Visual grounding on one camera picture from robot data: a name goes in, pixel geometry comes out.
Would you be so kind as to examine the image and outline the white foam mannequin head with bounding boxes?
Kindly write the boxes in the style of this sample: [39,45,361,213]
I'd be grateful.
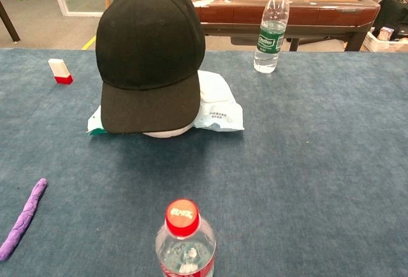
[142,125,194,139]

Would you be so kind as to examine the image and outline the green wet wipes pack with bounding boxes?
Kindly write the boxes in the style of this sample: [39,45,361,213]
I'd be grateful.
[86,104,109,136]

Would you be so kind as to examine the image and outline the white plastic basket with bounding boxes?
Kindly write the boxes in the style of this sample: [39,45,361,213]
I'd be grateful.
[363,31,408,53]

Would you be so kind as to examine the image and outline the dark table leg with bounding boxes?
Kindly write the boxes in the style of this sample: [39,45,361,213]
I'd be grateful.
[0,1,21,42]

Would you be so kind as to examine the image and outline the black baseball cap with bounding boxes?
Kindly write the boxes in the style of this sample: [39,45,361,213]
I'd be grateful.
[95,0,207,135]

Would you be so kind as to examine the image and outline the black bag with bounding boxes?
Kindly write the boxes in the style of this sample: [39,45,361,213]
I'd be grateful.
[371,0,408,41]

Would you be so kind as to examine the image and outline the red cap water bottle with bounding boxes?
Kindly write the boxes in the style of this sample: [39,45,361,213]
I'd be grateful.
[155,198,217,277]

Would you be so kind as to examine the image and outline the green label water bottle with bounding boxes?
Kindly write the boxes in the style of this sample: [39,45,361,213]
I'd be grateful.
[253,0,291,74]

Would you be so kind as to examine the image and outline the brown mahjong table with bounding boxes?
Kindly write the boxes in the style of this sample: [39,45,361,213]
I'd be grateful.
[178,0,381,52]

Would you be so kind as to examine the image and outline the purple clay stick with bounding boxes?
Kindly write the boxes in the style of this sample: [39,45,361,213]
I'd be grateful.
[0,177,48,261]

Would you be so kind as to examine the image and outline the blue table cloth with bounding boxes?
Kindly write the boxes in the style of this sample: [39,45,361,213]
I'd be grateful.
[0,47,408,277]

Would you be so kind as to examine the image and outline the blue wet wipes pack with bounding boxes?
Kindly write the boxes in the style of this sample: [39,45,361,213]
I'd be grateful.
[193,69,245,131]

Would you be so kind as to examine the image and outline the white and red small box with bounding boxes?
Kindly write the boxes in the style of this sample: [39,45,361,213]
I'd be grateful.
[47,58,74,85]

